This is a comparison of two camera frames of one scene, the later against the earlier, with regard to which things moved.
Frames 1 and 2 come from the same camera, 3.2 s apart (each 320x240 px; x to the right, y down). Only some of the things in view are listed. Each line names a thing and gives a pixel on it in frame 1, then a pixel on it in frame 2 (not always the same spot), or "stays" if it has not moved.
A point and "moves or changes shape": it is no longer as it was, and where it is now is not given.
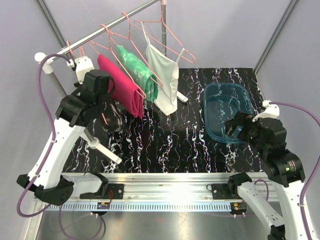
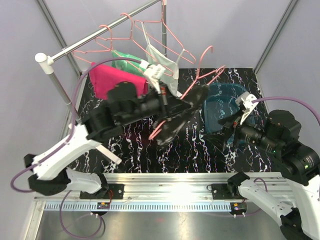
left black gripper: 79,87 to 174,107
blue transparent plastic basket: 222,102 stays
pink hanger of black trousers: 81,51 to 215,71
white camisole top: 166,71 stays
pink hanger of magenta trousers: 141,94 to 95,50
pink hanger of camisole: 170,31 stays
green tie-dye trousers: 138,69 moves or changes shape
